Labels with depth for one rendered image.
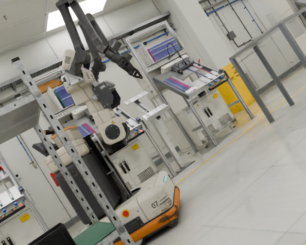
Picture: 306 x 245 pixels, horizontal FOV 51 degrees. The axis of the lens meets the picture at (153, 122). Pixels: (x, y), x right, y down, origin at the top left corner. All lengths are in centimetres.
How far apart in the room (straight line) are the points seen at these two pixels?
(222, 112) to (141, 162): 144
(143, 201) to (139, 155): 196
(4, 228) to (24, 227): 19
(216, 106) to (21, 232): 292
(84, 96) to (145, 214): 90
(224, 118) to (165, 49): 132
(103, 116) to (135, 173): 180
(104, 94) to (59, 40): 398
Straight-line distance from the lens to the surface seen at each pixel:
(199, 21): 667
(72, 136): 229
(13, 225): 370
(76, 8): 223
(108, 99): 218
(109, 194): 214
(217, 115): 460
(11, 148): 543
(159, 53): 469
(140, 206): 205
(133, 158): 393
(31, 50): 597
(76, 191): 166
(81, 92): 229
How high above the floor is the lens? 59
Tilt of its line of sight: 1 degrees up
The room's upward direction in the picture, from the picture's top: 32 degrees counter-clockwise
